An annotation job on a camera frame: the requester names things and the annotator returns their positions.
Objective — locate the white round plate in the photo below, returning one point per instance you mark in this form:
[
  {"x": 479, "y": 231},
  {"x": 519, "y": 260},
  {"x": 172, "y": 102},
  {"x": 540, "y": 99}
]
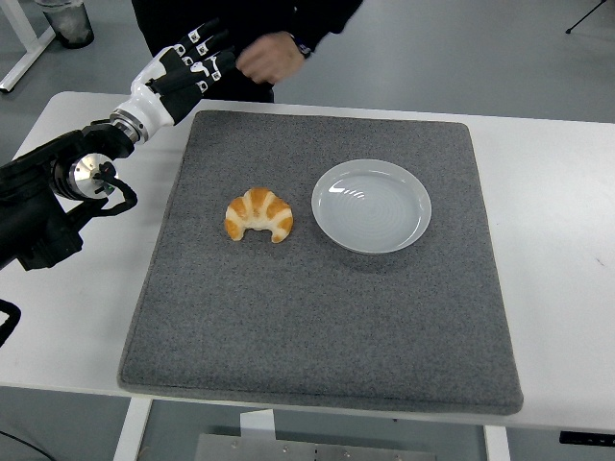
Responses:
[{"x": 372, "y": 211}]

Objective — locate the white desk frame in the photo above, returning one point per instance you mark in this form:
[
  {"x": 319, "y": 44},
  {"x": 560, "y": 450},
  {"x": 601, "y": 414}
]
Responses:
[{"x": 30, "y": 53}]

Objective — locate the golden croissant bread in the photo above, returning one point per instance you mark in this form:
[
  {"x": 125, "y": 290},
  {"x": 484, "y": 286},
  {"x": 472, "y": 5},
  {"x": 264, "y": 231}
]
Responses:
[{"x": 259, "y": 206}]

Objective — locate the dark waste bin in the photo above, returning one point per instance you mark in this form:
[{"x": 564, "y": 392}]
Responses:
[{"x": 72, "y": 29}]

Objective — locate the person's wristwatch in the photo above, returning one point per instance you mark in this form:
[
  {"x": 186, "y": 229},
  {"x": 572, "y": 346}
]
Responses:
[{"x": 302, "y": 47}]

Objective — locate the grey felt mat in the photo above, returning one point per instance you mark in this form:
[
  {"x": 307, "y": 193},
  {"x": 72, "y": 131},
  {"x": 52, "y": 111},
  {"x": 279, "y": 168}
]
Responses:
[{"x": 288, "y": 317}]

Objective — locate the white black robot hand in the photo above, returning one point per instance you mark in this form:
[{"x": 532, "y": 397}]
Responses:
[{"x": 149, "y": 98}]

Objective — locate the black table control panel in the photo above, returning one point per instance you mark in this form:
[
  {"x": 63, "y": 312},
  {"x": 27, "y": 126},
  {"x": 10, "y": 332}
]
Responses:
[{"x": 586, "y": 437}]

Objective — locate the person's hand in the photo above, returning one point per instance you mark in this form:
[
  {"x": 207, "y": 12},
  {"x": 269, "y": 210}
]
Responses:
[{"x": 269, "y": 57}]

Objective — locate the person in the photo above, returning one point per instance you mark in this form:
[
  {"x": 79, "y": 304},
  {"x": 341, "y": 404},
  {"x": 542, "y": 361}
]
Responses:
[{"x": 158, "y": 21}]

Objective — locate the black tripod leg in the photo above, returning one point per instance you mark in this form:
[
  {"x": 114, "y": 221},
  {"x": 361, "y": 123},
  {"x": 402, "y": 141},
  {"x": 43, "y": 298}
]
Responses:
[{"x": 588, "y": 16}]

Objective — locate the white table leg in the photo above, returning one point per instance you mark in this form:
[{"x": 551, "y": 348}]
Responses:
[
  {"x": 132, "y": 432},
  {"x": 497, "y": 444}
]

